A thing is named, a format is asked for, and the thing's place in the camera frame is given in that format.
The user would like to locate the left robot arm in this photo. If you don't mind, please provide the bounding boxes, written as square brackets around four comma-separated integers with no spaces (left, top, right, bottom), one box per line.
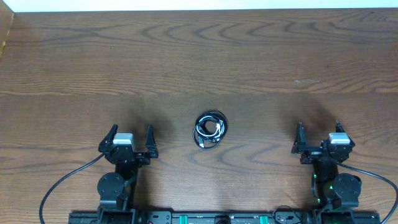
[97,124,159,223]

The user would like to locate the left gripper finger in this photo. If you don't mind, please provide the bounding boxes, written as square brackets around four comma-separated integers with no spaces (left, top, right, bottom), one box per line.
[100,124,118,148]
[146,124,156,154]

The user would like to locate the white usb cable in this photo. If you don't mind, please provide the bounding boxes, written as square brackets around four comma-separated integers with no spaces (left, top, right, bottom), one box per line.
[195,114,225,139]

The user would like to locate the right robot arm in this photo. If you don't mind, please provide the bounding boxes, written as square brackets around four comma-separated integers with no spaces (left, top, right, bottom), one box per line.
[291,122,362,223]

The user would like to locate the cardboard box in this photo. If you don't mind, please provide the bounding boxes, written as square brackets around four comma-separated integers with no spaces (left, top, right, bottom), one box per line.
[0,0,15,56]

